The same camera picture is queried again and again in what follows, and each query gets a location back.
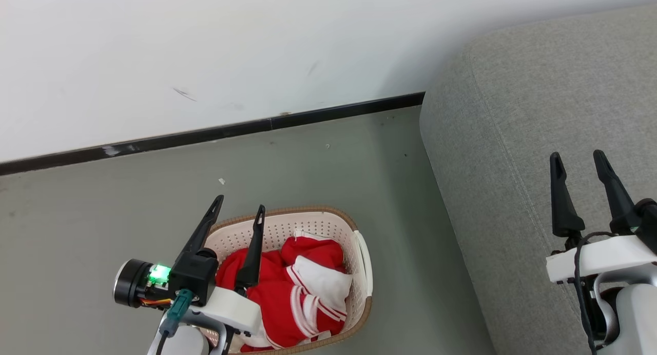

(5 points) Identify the black cylinder with green light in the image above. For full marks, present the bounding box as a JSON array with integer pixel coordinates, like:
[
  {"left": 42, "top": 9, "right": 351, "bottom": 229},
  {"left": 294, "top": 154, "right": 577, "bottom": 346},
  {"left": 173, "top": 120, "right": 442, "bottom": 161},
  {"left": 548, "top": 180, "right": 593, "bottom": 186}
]
[{"left": 113, "top": 259, "right": 171, "bottom": 309}]

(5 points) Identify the black wall baseboard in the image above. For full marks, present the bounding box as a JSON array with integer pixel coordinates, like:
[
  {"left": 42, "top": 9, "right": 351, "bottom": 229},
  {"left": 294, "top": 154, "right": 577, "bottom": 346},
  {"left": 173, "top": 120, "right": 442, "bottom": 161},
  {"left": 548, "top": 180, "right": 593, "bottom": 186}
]
[{"left": 0, "top": 92, "right": 426, "bottom": 176}]

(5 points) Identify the thin black right cable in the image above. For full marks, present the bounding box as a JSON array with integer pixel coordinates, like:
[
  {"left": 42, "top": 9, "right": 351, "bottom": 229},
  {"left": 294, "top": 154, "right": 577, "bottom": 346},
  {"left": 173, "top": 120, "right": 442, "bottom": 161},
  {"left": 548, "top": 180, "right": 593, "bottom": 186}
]
[{"left": 551, "top": 231, "right": 617, "bottom": 355}]

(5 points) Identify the cream perforated laundry basket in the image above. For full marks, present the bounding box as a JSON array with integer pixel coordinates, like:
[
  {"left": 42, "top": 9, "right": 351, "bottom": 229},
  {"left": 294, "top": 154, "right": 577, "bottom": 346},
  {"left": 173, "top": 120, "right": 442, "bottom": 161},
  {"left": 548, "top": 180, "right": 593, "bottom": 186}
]
[{"left": 198, "top": 206, "right": 374, "bottom": 355}]

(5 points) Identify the grey fabric sofa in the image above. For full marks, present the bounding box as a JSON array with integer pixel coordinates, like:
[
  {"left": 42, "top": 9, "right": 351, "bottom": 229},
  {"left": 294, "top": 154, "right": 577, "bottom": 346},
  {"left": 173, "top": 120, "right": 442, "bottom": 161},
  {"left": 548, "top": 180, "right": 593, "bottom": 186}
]
[{"left": 419, "top": 5, "right": 657, "bottom": 355}]

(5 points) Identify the teal plug left cable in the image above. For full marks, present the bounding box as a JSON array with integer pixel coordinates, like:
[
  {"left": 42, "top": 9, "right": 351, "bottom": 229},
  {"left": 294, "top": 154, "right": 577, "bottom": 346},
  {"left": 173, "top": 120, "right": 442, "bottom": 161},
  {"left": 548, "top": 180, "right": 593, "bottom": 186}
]
[{"left": 156, "top": 289, "right": 194, "bottom": 355}]

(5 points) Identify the plain red garment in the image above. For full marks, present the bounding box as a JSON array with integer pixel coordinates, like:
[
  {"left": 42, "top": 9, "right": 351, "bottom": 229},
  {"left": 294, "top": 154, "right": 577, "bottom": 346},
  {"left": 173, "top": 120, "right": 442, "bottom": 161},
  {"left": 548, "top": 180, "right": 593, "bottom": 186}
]
[{"left": 215, "top": 232, "right": 346, "bottom": 294}]

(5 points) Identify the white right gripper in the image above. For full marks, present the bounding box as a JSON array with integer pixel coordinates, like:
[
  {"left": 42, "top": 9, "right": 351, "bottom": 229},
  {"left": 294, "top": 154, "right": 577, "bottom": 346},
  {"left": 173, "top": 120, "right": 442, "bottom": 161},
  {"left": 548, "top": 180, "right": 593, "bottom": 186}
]
[{"left": 546, "top": 150, "right": 657, "bottom": 284}]

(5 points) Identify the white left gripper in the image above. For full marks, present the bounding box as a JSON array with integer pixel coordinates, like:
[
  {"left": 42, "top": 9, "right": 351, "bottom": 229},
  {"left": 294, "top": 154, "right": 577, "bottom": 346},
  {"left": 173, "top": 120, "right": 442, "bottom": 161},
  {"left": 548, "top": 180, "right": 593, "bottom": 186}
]
[{"left": 177, "top": 195, "right": 266, "bottom": 336}]

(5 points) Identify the red garment with white stripes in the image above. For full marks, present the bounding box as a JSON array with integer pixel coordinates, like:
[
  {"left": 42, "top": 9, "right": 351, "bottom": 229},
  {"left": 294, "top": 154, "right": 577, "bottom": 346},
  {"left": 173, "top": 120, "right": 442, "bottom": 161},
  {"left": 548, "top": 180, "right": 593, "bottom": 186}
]
[{"left": 239, "top": 256, "right": 354, "bottom": 352}]

